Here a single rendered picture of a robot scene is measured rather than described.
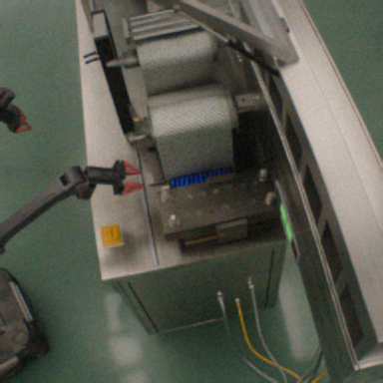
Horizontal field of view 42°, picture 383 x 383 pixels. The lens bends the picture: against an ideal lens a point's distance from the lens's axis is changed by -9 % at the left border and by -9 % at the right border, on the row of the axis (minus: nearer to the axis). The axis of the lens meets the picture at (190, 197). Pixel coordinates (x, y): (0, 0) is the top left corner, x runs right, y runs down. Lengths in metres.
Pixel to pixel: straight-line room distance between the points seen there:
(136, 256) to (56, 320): 1.09
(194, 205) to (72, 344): 1.29
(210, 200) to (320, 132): 0.71
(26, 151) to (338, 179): 2.61
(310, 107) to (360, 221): 0.30
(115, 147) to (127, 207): 0.28
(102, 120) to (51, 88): 1.55
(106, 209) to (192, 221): 0.38
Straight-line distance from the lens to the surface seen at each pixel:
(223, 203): 1.77
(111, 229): 1.90
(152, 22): 1.74
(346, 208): 1.07
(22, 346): 2.56
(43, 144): 3.43
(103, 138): 2.16
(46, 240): 3.06
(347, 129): 1.45
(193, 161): 1.77
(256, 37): 1.20
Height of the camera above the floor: 2.58
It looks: 60 degrees down
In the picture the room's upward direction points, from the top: 11 degrees counter-clockwise
